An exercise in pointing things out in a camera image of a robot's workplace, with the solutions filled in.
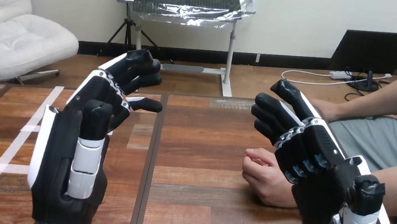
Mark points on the white cushioned chair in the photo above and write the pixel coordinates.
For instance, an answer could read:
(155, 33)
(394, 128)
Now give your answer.
(18, 34)

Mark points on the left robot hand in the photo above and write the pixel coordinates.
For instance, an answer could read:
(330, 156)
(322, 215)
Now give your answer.
(58, 156)

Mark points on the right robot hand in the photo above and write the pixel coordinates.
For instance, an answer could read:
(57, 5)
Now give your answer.
(320, 193)

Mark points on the black tripod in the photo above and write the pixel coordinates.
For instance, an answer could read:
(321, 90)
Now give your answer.
(129, 29)

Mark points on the white power strip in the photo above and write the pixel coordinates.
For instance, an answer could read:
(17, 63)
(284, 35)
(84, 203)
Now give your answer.
(340, 74)

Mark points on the dark screen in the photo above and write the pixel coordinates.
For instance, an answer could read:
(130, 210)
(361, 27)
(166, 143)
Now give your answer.
(376, 51)

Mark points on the person's hand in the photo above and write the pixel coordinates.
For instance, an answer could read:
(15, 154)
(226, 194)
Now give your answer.
(326, 108)
(268, 178)

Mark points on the foil sheet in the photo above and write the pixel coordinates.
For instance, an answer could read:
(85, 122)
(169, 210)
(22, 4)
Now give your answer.
(190, 2)

